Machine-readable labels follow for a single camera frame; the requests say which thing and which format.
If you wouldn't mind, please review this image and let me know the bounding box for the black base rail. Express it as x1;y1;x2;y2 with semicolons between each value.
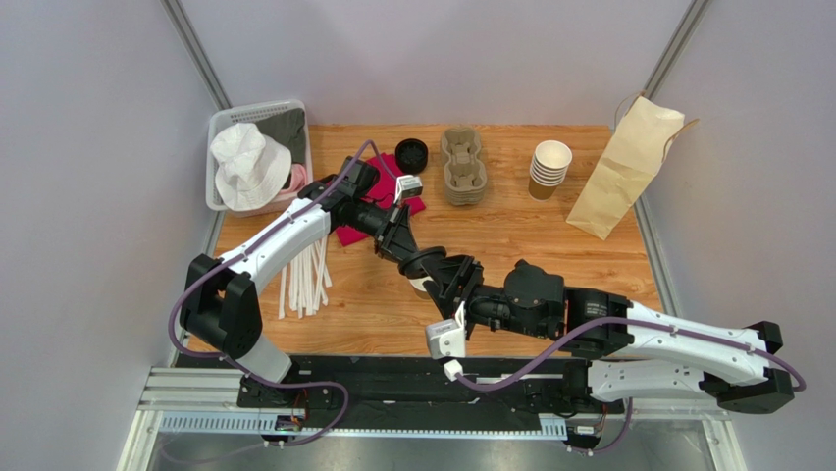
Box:
176;352;622;436

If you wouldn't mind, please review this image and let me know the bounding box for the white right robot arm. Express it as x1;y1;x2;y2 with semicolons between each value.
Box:
399;247;806;415

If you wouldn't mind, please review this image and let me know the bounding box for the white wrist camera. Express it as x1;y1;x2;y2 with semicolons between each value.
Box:
425;302;466;382
393;175;423;205

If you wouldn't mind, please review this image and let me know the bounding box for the red folded cloth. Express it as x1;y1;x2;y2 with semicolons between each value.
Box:
336;153;403;247

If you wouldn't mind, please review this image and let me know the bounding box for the stack of paper cups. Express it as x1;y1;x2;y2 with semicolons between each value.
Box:
528;140;573;201

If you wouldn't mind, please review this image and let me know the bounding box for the white bucket hat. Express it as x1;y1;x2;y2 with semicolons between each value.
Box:
209;123;292;212

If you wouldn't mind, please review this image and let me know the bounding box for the pink cloth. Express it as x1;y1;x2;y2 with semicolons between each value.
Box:
278;163;307;196

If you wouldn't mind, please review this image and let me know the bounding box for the black cup lid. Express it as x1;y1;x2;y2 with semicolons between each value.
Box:
398;253;427;280

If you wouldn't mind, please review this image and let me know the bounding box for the stack of black cup lids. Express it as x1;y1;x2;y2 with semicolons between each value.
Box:
394;138;429;175

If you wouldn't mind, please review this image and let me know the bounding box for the bundle of white straws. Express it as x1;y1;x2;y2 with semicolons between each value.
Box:
278;236;333;319

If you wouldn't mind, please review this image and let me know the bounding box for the cardboard cup carrier stack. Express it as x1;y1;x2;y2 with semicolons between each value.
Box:
440;127;488;206

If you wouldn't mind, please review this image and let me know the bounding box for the white plastic basket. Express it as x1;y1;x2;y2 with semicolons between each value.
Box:
205;99;314;218

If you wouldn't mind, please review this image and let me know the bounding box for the dark green cloth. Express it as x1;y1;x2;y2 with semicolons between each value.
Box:
256;108;307;164

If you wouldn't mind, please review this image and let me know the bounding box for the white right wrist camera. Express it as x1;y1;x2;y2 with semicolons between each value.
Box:
425;302;466;382

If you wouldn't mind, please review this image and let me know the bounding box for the brown paper bag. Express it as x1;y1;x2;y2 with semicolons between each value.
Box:
565;96;690;240

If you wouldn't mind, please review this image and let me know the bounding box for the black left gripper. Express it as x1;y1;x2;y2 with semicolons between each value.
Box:
350;198;424;274

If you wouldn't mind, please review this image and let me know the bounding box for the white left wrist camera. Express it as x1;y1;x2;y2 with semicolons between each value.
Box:
393;175;423;205

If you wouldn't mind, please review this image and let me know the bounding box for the brown paper coffee cup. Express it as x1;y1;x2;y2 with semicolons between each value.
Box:
409;277;431;300

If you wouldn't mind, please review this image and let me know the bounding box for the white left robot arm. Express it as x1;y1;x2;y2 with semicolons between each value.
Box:
172;158;423;383

